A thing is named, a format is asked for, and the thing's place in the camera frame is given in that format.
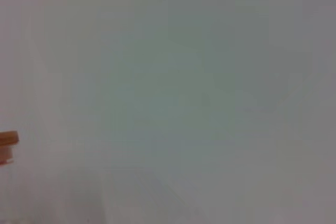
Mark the orange-brown block object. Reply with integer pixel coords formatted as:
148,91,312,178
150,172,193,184
0,131,19,147

